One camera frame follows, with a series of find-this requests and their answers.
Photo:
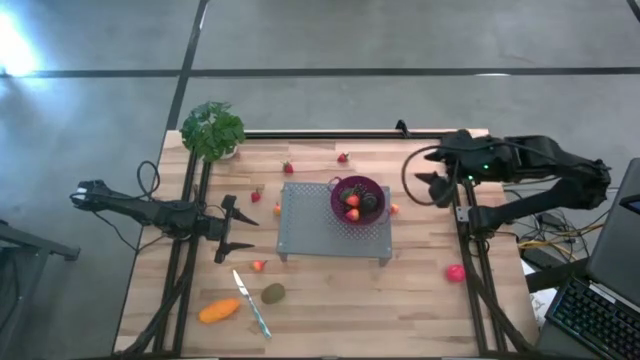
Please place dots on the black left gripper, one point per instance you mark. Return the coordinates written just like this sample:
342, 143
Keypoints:
215, 229

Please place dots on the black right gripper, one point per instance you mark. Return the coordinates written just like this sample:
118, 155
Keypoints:
460, 155

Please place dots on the red plastic strawberry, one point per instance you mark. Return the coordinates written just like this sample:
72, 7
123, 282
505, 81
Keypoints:
287, 168
343, 158
256, 196
352, 201

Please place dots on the small orange-red peach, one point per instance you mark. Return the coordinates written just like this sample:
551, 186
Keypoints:
394, 209
276, 210
258, 266

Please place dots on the brown-green kiwi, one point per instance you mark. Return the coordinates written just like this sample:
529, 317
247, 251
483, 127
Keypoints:
272, 293

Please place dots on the red strawberry toy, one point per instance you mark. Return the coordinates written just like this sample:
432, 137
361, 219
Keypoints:
352, 215

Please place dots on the pink-red round fruit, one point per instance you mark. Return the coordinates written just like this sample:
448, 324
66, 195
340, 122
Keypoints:
455, 273

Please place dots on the purple metal colander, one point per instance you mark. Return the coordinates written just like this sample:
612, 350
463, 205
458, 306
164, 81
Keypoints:
339, 210

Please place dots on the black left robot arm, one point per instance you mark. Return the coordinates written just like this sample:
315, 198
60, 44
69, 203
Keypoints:
150, 212

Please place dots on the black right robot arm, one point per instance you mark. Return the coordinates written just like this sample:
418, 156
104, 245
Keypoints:
575, 190

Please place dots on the grey metal mounting plate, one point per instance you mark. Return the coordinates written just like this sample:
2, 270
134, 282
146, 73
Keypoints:
462, 215

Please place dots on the white plant pot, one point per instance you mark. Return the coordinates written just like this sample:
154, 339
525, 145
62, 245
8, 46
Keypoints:
229, 154

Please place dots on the grey perforated metal shelf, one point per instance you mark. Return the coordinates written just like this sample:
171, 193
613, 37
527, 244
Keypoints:
305, 225

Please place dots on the green leafy plant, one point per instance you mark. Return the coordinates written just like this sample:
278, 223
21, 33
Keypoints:
212, 130

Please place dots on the white paper sheet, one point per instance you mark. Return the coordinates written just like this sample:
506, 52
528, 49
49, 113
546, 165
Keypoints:
542, 305

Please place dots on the grey laptop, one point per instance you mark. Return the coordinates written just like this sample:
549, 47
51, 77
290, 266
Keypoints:
615, 250

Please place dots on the grey side table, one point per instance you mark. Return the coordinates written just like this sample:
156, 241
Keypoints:
30, 242

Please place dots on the black backlit keyboard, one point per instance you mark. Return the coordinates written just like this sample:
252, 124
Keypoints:
595, 315

